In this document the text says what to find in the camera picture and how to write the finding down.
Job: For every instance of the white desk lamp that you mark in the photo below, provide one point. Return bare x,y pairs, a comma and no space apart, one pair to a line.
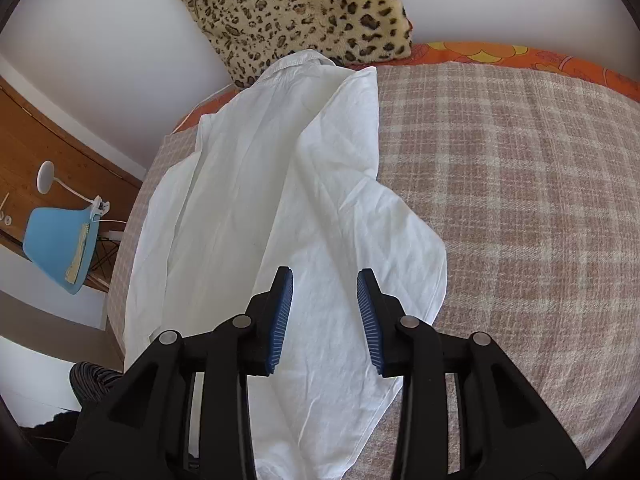
46,177

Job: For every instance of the white long-sleeved shirt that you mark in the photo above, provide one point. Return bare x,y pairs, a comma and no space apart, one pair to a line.
300,185

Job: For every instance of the blue chair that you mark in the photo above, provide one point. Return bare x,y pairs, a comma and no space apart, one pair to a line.
50,240

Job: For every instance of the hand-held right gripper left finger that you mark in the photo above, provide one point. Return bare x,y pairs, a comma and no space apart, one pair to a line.
280,320

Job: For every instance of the leopard print cushion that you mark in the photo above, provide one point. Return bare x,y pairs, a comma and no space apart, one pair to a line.
300,10

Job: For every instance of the dark patterned clothing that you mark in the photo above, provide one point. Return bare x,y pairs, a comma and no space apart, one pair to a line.
92,380

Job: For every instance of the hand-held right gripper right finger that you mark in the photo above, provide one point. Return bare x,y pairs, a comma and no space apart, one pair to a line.
370,320

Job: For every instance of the pink plaid blanket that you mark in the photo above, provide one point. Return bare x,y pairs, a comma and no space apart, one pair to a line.
525,210

